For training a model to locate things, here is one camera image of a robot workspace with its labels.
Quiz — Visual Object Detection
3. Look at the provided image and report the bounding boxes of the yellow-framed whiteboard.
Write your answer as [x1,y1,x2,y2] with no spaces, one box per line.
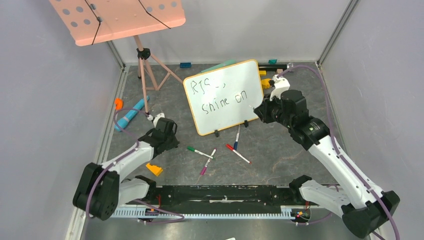
[183,59,264,136]

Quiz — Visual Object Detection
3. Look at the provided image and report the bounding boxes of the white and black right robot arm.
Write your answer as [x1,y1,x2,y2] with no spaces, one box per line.
[254,90,400,240]

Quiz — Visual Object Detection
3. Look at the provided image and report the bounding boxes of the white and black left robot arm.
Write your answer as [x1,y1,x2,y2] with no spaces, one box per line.
[72,114,179,221]

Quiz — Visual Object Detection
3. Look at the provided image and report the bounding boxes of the yellow round block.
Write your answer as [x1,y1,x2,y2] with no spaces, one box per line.
[260,78,272,90]

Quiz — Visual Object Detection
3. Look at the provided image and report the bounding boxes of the green-capped marker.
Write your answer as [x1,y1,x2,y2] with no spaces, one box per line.
[187,146,214,159]

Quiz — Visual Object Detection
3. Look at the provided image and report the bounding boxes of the orange wedge block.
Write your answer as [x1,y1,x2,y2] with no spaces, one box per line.
[145,163,163,177]

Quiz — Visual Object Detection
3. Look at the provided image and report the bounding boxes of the black handheld microphone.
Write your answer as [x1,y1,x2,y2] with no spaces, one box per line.
[257,62,294,72]

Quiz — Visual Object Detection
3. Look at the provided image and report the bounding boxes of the blue-capped marker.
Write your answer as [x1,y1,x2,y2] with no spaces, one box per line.
[233,125,241,150]

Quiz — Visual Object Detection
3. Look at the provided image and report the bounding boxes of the teal triangle block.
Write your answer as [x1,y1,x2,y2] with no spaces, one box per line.
[268,59,278,65]

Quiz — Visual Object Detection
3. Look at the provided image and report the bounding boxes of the blue toy microphone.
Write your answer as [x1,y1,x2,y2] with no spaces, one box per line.
[114,99,145,132]

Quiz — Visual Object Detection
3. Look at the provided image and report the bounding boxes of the red-capped marker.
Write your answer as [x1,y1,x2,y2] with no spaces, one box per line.
[225,144,252,165]

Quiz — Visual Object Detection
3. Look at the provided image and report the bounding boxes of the magenta-capped marker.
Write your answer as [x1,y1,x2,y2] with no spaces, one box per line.
[200,148,217,176]

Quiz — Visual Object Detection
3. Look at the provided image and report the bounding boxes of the small orange clip toy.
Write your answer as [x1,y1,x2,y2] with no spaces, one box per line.
[114,98,124,111]

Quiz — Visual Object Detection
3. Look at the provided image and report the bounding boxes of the mint green toy microphone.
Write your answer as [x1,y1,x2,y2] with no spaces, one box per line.
[200,59,237,73]

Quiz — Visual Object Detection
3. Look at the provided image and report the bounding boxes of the dark blue brick block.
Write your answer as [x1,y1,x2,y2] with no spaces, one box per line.
[179,62,192,69]

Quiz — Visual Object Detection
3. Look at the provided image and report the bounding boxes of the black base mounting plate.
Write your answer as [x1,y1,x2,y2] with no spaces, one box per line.
[142,185,305,214]

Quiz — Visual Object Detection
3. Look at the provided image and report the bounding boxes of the pink music stand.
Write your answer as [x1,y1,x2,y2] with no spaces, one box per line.
[50,0,186,100]

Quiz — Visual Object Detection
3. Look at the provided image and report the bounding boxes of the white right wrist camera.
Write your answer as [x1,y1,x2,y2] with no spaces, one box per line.
[269,74,290,101]

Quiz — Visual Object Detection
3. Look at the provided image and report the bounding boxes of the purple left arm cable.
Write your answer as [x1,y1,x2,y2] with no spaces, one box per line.
[85,107,185,225]

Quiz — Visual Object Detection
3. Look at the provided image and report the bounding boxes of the grey toothed cable rail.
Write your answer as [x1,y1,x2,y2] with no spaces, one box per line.
[111,205,295,220]

